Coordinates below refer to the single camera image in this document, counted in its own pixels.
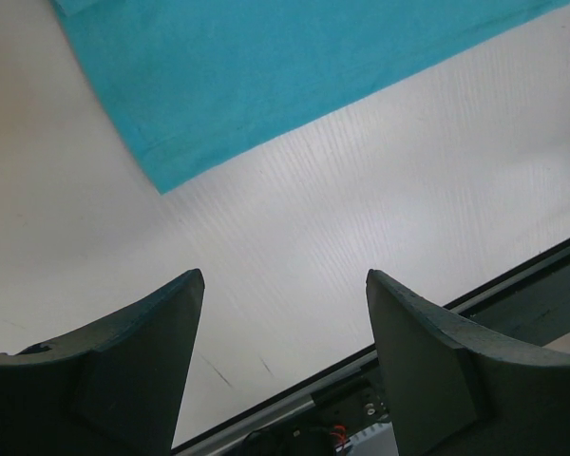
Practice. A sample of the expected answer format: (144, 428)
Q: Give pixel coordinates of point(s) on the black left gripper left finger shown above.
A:
(111, 387)

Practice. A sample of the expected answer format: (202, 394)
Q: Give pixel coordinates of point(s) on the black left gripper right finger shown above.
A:
(454, 387)

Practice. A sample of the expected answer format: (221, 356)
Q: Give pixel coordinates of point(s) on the cyan t shirt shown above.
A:
(188, 85)

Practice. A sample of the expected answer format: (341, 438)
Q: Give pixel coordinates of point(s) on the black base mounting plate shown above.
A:
(343, 409)

